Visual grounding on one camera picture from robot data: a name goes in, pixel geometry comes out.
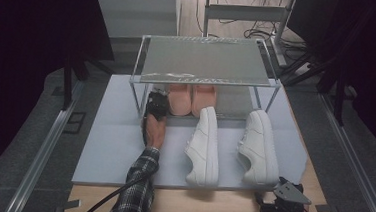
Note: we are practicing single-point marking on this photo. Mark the white cabinet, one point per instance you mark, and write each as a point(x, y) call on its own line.
point(135, 12)

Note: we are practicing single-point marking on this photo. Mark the black stand legs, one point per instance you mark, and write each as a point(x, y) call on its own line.
point(67, 87)
point(338, 96)

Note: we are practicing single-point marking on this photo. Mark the white sneaker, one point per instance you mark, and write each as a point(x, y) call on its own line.
point(261, 148)
point(204, 147)

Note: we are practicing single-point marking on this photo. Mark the black tape strip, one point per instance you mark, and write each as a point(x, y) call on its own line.
point(70, 205)
point(323, 208)

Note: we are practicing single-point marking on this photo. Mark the light grey mat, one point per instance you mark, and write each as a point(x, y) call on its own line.
point(113, 147)

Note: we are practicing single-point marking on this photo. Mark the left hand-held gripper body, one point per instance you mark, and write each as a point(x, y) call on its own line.
point(157, 105)

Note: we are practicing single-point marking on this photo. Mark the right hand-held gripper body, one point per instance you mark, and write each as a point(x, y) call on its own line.
point(288, 198)

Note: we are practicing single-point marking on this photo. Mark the metal mesh shoe rack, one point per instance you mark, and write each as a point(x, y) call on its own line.
point(206, 60)

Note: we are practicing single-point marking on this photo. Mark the pink slipper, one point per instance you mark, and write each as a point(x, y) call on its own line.
point(179, 100)
point(203, 100)

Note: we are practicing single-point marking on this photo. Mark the aluminium rail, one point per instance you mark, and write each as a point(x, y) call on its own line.
point(355, 164)
point(44, 152)

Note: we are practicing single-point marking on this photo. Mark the metal stand frame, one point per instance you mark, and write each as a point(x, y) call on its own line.
point(246, 12)

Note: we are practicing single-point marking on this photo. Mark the person's left hand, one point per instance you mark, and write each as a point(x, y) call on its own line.
point(154, 132)

